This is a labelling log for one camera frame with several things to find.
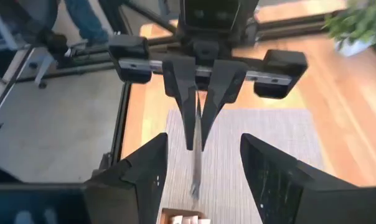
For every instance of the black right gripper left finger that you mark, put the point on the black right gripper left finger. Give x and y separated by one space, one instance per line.
135 186

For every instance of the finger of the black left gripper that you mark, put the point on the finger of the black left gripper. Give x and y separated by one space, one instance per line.
225 84
181 81

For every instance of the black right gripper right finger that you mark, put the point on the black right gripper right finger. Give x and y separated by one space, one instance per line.
269 180

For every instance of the wooden three-compartment box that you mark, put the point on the wooden three-compartment box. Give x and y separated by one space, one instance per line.
167 216

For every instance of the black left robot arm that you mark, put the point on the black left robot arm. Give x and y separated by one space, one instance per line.
247 18

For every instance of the grey woven placemat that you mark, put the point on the grey woven placemat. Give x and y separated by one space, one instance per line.
231 174

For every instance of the green plant in white pot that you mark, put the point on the green plant in white pot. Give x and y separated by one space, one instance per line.
359 21

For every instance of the person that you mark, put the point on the person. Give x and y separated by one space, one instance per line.
85 21

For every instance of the dark chair base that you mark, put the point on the dark chair base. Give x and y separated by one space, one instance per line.
48 43

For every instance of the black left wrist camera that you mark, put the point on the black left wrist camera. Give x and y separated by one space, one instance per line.
211 14

